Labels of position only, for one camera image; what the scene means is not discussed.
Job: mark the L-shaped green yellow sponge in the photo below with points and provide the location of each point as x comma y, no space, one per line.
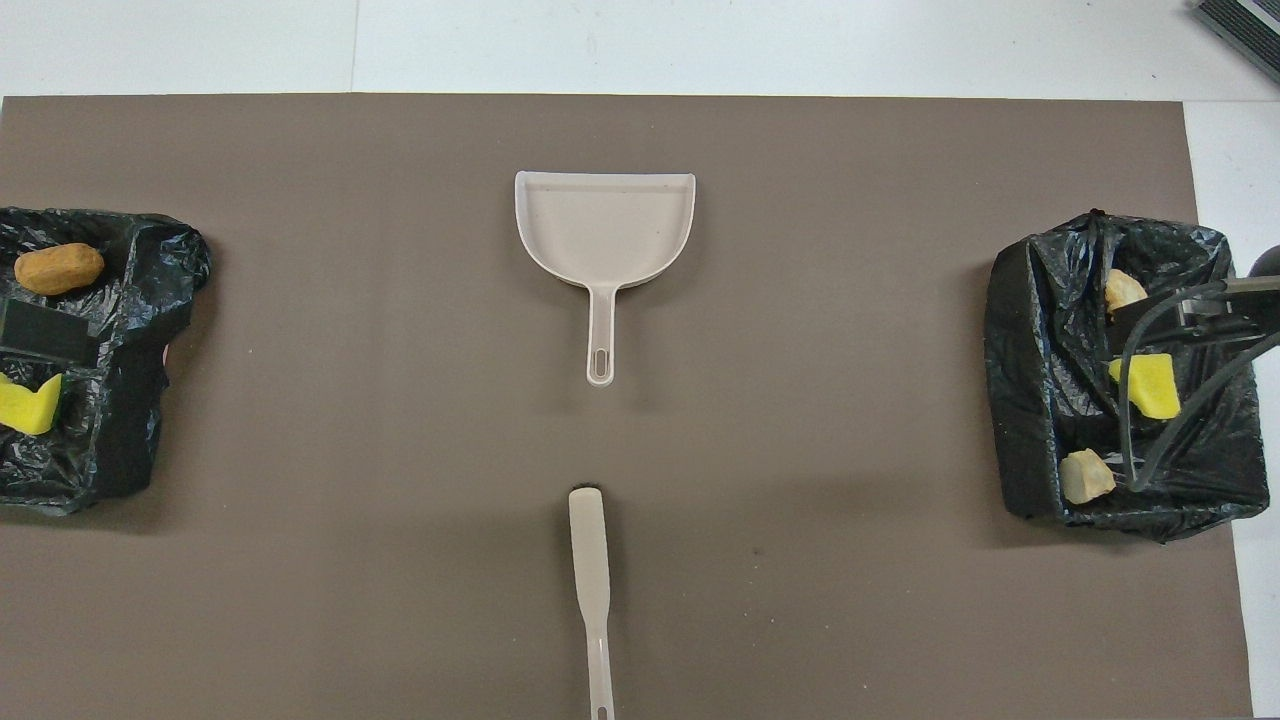
28,408

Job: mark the brown table mat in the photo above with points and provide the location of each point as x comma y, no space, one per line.
300,300

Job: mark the beige hand brush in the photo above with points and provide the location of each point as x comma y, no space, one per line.
590,560

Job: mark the orange brown oval sponge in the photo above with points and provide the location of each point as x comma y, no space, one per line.
58,268

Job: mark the dark grey ribbed object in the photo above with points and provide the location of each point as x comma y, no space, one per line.
1245,30

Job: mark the orange striped sponge chunk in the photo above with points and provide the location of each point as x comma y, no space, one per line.
1087,477

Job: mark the beige plastic dustpan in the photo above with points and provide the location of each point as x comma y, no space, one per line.
605,220

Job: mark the plain yellow sponge piece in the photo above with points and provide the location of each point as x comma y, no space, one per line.
1155,395

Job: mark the black bag lined bin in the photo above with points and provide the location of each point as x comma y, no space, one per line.
100,430
1060,380

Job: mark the pale yellow bumpy sponge chunk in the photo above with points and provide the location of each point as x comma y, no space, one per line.
1122,288

